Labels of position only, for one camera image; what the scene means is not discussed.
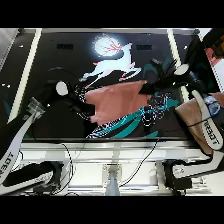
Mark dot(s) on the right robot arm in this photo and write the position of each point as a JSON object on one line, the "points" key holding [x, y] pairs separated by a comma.
{"points": [[210, 128]]}

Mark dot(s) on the white garment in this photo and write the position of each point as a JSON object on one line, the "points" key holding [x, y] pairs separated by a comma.
{"points": [[219, 75]]}

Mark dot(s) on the silver frame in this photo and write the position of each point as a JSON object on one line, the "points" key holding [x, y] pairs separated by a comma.
{"points": [[100, 154]]}

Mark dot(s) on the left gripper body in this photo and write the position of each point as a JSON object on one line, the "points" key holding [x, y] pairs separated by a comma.
{"points": [[82, 109]]}

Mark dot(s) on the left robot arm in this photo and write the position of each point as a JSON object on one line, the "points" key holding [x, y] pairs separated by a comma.
{"points": [[13, 146]]}

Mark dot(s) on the light blue garment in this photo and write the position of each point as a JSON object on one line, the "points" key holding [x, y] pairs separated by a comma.
{"points": [[213, 104]]}

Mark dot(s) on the brown garment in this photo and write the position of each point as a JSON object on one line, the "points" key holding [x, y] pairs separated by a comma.
{"points": [[190, 116]]}

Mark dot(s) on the black garment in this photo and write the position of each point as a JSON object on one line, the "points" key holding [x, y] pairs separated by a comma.
{"points": [[200, 63]]}

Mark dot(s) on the salmon pink garment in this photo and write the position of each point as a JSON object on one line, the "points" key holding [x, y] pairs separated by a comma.
{"points": [[116, 100]]}

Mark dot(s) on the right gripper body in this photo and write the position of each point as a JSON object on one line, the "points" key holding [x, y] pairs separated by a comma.
{"points": [[149, 88]]}

